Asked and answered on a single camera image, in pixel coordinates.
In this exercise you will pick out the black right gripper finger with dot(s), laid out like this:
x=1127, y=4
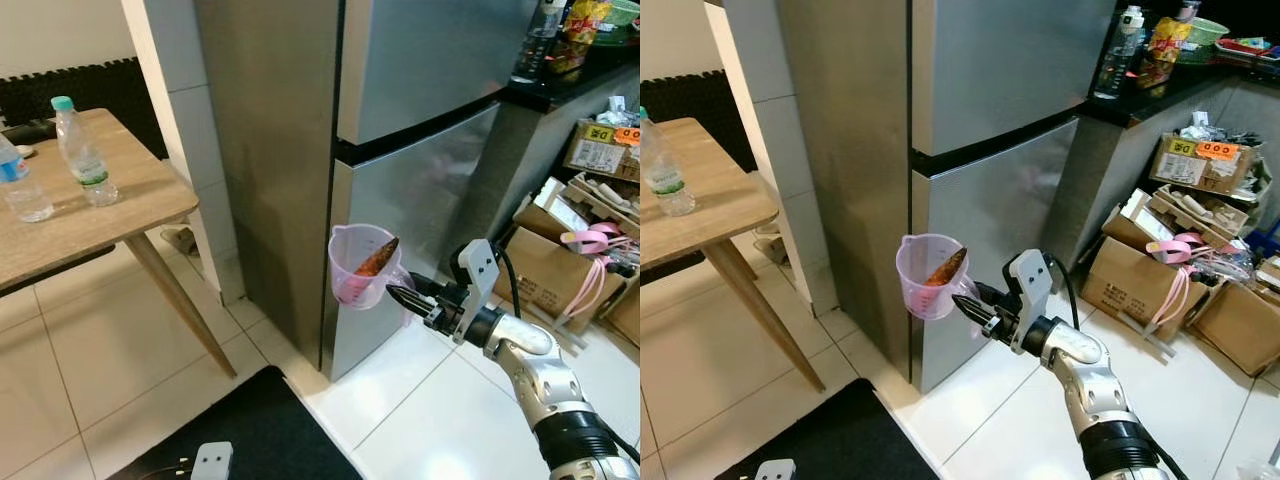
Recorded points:
x=425, y=281
x=973, y=311
x=410, y=301
x=988, y=292

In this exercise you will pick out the orange carrot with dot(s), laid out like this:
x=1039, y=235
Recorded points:
x=378, y=260
x=945, y=270

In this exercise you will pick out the pink transparent measuring jug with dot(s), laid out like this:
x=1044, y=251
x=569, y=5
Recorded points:
x=918, y=298
x=350, y=288

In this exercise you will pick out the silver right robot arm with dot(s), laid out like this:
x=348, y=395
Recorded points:
x=1090, y=385
x=540, y=380

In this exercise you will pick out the grey steel fridge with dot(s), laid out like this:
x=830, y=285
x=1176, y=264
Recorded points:
x=420, y=60
x=1000, y=70

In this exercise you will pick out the brown cardboard box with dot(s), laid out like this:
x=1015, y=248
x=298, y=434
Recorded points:
x=1120, y=285
x=625, y=315
x=1240, y=330
x=540, y=275

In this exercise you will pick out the black floor mat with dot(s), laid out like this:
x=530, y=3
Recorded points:
x=270, y=430
x=840, y=440

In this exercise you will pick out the cardboard box orange sticker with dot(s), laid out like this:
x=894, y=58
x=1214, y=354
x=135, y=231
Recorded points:
x=600, y=155
x=1190, y=170

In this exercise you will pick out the clear bottle white cap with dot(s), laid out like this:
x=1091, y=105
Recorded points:
x=1118, y=60
x=535, y=50

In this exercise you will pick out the yellow red snack bag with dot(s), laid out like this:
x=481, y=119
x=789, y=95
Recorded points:
x=1165, y=50
x=580, y=30

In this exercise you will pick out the black foam puzzle mat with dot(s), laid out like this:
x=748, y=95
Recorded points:
x=90, y=90
x=700, y=95

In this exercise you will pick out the green plastic basket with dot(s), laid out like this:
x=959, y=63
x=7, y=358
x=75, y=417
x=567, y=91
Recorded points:
x=622, y=12
x=1207, y=35

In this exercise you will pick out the water bottle blue label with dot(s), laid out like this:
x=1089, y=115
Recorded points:
x=25, y=190

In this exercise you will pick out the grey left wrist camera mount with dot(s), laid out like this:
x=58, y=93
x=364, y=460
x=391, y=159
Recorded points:
x=212, y=462
x=776, y=470

